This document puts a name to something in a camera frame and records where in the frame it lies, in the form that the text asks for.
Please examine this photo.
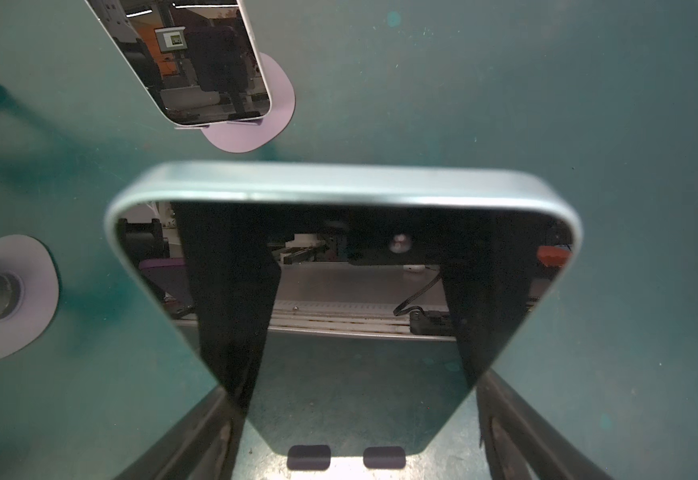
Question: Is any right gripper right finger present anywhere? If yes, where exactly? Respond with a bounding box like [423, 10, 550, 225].
[476, 370, 610, 479]

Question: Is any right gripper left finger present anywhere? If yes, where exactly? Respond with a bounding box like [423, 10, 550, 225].
[117, 386, 245, 479]

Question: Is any teal-edged phone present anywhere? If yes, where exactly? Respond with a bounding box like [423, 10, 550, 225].
[105, 161, 583, 470]

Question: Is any pink-edged phone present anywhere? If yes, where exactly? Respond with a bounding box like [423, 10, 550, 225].
[88, 0, 272, 127]

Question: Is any purple stand right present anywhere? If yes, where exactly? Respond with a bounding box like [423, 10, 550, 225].
[0, 234, 60, 360]

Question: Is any purple stand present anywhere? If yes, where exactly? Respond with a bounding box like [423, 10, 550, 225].
[0, 234, 60, 360]
[174, 50, 297, 155]

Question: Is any purple stand front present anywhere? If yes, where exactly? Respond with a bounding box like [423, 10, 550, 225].
[174, 50, 297, 155]

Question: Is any green table mat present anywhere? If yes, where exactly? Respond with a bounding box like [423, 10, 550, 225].
[0, 1, 698, 479]

